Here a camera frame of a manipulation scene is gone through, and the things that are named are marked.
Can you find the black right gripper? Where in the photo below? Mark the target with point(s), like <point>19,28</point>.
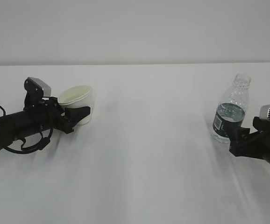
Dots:
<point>243,143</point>

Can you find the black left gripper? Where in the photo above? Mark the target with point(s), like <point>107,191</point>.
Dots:
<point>48,114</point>

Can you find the white paper cup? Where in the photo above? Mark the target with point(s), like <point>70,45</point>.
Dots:
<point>77,97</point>

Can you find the clear green-label water bottle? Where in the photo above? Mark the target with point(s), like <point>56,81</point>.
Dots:
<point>232,108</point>

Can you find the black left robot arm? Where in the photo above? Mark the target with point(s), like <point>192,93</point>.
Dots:
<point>30,130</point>

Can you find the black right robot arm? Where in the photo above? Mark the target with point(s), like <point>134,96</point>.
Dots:
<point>254,145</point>

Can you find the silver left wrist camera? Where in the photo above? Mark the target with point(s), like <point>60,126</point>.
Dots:
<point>36,91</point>

